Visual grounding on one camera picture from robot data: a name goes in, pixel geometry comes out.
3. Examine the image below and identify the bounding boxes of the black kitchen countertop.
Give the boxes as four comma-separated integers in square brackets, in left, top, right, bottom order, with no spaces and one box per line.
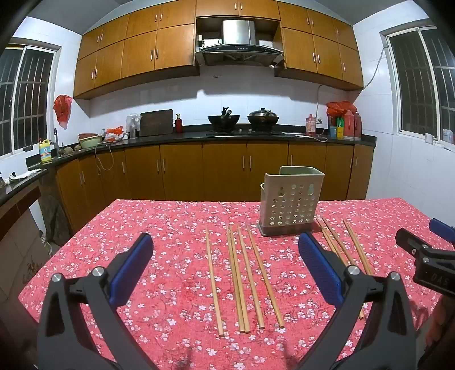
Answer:
[0,130,377,207]

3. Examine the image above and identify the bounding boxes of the black wok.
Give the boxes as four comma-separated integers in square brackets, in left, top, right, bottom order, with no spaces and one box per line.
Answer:
[208,107,241,131]

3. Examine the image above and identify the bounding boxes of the gas stove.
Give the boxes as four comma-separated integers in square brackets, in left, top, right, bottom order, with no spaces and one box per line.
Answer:
[206,127,287,136]

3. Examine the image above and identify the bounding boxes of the red oil bottles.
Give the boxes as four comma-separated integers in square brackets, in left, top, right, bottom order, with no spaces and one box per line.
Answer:
[343,110,362,141]

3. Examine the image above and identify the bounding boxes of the clear plastic bag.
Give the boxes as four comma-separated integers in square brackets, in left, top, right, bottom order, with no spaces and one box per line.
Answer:
[126,114,143,137]

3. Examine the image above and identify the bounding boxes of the wooden kitchen cabinets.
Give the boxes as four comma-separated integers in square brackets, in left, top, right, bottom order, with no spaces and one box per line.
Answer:
[0,140,375,250]
[73,0,364,100]

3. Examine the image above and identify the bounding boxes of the red floral tablecloth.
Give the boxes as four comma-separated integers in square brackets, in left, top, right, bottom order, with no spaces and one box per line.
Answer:
[18,197,455,370]

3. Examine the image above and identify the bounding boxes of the barred window with sill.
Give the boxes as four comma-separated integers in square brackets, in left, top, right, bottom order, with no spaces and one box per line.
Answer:
[380,25,455,145]

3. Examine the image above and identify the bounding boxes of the red plastic bag over bottles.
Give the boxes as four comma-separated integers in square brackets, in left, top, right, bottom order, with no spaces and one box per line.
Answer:
[326,101,358,118]

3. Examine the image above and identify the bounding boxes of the barred window beside sink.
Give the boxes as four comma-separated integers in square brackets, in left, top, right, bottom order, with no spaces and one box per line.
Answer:
[0,44,61,155]

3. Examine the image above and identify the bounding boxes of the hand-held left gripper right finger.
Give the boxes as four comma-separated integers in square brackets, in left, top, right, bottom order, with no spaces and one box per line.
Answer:
[298,232,418,370]

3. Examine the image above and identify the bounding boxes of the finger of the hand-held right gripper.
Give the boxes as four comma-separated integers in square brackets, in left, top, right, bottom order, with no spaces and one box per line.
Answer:
[429,218,455,244]
[395,227,433,262]

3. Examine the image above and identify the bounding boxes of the beige perforated utensil holder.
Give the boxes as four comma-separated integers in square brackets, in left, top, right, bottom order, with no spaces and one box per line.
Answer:
[257,165,326,236]

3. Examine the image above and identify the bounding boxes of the steel range hood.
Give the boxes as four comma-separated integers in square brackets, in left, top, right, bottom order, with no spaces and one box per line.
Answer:
[194,19,284,68]

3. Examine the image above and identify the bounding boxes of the green and yellow box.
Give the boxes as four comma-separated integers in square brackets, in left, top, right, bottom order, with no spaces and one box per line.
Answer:
[329,117,345,139]

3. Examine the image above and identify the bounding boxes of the white wall cable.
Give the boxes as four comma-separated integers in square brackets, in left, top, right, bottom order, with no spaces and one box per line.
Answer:
[316,46,388,143]

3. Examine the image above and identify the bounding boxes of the red plastic bag on wall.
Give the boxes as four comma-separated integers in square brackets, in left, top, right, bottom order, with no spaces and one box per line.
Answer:
[53,94,73,129]

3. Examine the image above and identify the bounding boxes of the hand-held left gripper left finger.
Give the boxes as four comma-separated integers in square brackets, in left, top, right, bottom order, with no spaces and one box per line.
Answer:
[36,233,157,370]

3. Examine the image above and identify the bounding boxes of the dark wooden cutting board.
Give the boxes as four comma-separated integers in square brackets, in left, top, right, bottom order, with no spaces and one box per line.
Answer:
[139,109,173,137]

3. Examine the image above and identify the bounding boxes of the wooden upper kitchen cabinets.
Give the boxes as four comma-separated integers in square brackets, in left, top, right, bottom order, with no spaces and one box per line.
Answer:
[73,0,364,100]

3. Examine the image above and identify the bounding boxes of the steel pot with lid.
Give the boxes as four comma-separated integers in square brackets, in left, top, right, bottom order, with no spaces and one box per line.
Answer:
[247,107,280,129]

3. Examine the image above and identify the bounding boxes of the wooden lower kitchen cabinets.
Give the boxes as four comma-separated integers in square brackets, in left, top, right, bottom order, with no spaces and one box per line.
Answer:
[0,140,375,250]

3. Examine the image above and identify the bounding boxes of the thin hanging cable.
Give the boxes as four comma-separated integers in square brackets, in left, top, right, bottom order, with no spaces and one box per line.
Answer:
[94,142,114,171]

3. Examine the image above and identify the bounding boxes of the white cloth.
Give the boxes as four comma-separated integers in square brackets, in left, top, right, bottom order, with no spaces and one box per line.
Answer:
[7,169,42,184]

